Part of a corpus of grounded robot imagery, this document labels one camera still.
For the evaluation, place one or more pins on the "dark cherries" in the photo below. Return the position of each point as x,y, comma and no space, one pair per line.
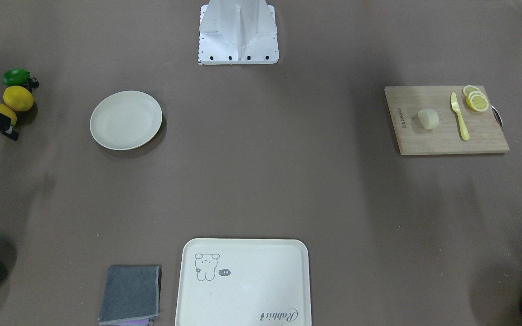
31,83

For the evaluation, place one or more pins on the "yellow plastic knife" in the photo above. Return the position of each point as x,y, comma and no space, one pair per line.
463,131

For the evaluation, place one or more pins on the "cream round plate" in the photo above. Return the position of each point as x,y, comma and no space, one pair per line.
126,120

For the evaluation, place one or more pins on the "lemon slices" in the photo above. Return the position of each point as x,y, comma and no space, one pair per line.
476,99

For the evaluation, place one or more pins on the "green lime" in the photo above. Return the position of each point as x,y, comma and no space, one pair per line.
15,77

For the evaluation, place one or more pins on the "yellow lemon near lime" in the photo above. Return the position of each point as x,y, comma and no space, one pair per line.
18,98

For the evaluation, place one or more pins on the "folded grey cloth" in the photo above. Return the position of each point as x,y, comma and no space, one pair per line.
131,295

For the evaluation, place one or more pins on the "bamboo cutting board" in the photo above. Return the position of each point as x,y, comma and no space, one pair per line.
404,102

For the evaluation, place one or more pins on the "yellow lemon far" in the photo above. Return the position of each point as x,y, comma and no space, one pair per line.
8,112

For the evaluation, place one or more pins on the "white steamed bun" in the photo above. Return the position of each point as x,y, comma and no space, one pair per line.
428,118

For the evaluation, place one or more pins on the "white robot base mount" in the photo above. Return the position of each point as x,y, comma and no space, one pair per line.
237,32

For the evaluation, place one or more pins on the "cream rabbit tray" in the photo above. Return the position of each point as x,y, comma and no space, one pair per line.
244,282

